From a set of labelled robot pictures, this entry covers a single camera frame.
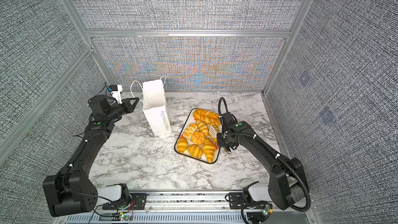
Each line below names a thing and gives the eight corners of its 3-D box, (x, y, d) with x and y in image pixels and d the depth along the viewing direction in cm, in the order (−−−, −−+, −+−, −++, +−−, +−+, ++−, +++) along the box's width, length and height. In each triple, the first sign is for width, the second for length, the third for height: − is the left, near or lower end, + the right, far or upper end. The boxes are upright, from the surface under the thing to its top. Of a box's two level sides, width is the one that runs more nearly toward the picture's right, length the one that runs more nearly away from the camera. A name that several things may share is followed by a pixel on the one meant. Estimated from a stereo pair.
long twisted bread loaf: (191, 119, 106) (191, 115, 103) (195, 111, 111) (195, 107, 108) (219, 128, 102) (219, 124, 99) (222, 119, 106) (223, 115, 103)
